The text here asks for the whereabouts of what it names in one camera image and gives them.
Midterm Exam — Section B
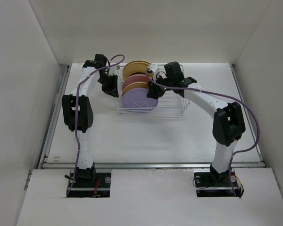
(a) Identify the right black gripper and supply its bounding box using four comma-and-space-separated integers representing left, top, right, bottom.
147, 73, 174, 99

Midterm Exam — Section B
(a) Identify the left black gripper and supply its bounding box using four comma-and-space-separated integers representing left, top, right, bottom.
98, 73, 119, 98

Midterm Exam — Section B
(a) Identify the pink plate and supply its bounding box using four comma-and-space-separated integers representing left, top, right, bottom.
122, 74, 149, 89

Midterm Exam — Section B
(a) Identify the yellow patterned plate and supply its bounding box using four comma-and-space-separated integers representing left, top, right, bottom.
122, 81, 149, 97

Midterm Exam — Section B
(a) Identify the purple plate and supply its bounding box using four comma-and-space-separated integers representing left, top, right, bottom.
122, 88, 158, 113

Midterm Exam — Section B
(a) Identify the tan plate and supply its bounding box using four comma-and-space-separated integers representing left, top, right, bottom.
122, 60, 150, 81

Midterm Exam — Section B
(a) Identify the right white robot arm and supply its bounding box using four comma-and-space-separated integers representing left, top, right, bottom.
145, 62, 246, 186

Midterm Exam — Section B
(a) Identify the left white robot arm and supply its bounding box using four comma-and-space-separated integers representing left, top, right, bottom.
62, 57, 120, 170

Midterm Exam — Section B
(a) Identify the white wire dish rack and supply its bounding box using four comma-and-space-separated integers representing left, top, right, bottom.
116, 66, 190, 117

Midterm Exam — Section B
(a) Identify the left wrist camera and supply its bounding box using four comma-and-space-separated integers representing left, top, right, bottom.
108, 65, 121, 76

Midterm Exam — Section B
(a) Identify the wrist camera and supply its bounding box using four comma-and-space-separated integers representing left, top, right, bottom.
108, 65, 121, 76
145, 63, 160, 81

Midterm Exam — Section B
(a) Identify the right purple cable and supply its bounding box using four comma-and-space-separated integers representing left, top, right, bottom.
145, 68, 260, 196

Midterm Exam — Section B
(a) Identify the purple cable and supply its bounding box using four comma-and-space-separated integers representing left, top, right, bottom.
145, 68, 260, 196
67, 54, 126, 196

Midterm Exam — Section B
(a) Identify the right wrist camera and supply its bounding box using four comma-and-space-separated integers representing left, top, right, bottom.
145, 63, 160, 81

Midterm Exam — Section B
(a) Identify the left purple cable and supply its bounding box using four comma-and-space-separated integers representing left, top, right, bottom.
67, 54, 126, 196

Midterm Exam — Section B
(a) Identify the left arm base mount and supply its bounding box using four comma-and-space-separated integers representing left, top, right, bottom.
64, 168, 111, 198

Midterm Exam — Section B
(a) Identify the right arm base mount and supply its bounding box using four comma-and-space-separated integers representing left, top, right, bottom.
193, 172, 244, 198

